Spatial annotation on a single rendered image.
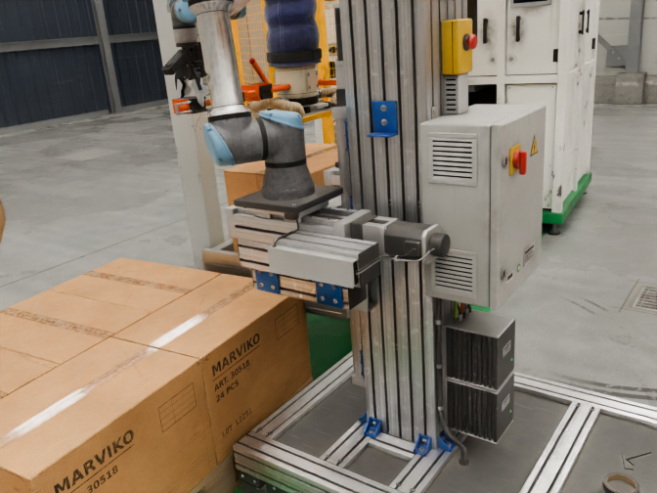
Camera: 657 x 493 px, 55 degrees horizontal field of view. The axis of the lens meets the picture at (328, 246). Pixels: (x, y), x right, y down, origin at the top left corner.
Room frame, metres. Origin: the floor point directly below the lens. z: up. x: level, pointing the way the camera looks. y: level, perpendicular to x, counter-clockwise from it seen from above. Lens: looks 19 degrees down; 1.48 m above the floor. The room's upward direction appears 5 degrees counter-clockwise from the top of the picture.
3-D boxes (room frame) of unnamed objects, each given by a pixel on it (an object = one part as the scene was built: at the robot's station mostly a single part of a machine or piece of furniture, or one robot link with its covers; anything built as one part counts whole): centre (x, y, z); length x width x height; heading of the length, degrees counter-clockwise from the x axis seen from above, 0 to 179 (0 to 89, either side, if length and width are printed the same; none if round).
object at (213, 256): (2.40, 0.24, 0.58); 0.70 x 0.03 x 0.06; 59
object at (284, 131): (1.73, 0.11, 1.20); 0.13 x 0.12 x 0.14; 110
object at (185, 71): (2.22, 0.41, 1.40); 0.09 x 0.08 x 0.12; 143
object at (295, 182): (1.73, 0.10, 1.09); 0.15 x 0.15 x 0.10
